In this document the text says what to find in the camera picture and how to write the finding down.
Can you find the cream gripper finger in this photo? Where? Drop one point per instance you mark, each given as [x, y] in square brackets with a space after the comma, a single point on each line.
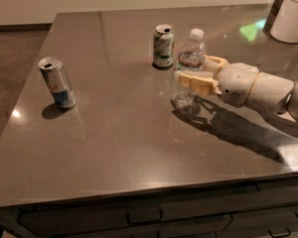
[214, 65]
[200, 82]

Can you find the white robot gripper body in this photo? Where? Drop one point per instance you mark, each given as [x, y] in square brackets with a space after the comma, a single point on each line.
[236, 82]

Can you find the clear plastic water bottle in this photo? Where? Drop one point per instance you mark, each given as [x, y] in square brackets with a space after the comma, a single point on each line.
[191, 56]

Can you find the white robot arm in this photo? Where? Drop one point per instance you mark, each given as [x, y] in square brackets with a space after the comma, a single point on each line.
[272, 96]

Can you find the green white soda can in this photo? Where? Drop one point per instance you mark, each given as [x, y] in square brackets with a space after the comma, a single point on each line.
[163, 46]

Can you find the white cylindrical container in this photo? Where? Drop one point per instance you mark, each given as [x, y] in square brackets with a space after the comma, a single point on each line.
[285, 26]

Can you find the dark flat panel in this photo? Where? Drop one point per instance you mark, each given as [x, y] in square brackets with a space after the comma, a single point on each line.
[275, 7]

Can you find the dark cabinet drawers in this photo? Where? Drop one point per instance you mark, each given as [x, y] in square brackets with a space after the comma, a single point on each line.
[267, 209]

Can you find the silver blue energy drink can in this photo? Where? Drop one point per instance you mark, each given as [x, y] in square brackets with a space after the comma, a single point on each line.
[54, 74]

